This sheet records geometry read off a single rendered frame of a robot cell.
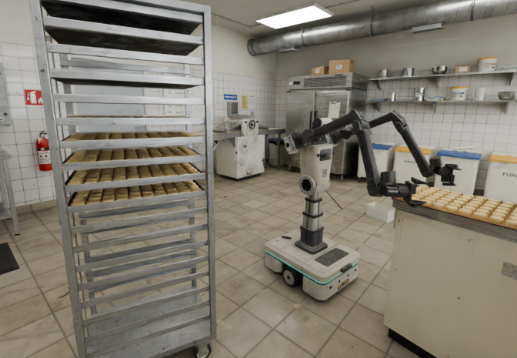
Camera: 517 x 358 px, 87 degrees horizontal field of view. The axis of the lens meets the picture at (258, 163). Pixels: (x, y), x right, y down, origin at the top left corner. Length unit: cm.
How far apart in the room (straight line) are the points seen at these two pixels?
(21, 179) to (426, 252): 444
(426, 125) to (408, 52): 138
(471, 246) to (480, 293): 22
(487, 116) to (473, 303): 434
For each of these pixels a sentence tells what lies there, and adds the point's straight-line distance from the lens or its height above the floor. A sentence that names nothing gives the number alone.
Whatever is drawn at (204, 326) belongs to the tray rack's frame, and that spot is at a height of 15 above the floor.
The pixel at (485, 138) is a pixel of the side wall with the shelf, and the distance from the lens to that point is 582.
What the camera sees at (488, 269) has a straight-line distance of 170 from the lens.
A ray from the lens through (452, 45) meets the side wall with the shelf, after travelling 596.
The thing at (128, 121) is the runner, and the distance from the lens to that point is 130.
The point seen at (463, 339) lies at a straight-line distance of 190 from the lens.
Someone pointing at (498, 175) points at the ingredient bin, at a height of 49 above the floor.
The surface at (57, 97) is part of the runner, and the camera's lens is 131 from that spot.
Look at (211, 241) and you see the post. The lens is 148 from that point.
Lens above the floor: 138
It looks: 11 degrees down
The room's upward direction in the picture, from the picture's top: 1 degrees clockwise
